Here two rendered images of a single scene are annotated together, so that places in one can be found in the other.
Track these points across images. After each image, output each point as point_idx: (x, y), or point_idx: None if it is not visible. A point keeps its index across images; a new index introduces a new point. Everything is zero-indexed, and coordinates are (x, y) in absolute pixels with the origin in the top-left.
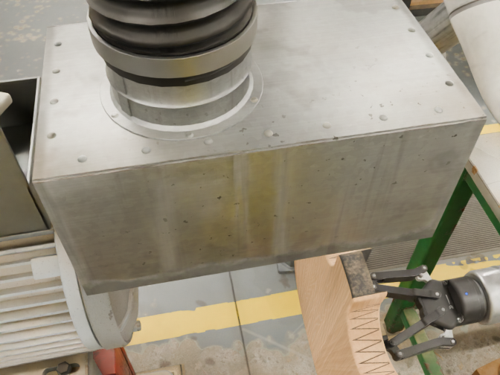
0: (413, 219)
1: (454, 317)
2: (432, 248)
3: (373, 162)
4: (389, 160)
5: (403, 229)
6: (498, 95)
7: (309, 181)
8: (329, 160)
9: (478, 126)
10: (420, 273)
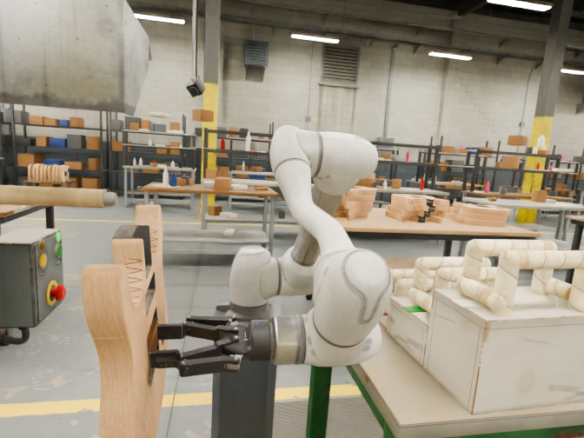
0: (102, 85)
1: (245, 345)
2: (315, 413)
3: (57, 13)
4: (68, 14)
5: (98, 94)
6: (295, 204)
7: (16, 16)
8: (26, 1)
9: (119, 3)
10: (228, 319)
